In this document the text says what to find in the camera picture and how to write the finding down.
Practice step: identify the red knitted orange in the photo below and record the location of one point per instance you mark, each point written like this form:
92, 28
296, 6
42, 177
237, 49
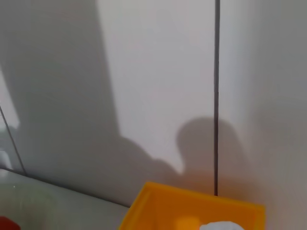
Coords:
8, 224

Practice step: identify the white paper ball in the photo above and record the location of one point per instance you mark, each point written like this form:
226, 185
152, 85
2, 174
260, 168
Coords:
220, 226

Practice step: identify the yellow plastic bin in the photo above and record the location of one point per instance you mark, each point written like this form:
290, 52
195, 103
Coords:
168, 203

